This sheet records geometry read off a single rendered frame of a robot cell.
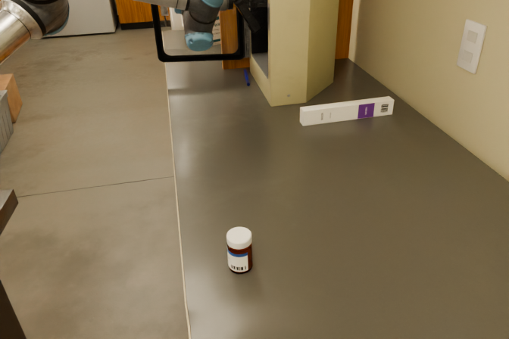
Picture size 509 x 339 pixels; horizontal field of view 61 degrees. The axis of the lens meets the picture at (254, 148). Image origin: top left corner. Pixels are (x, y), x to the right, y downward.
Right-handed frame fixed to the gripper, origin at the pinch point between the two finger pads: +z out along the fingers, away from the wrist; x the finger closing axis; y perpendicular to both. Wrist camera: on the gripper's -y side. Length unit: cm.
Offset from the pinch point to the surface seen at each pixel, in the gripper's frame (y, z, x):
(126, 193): -121, -73, 91
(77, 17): -96, -149, 475
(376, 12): -8.0, 32.6, 10.2
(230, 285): -28, -33, -79
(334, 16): -5.3, 12.4, -2.0
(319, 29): -7.1, 5.1, -9.3
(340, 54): -25.8, 26.0, 23.0
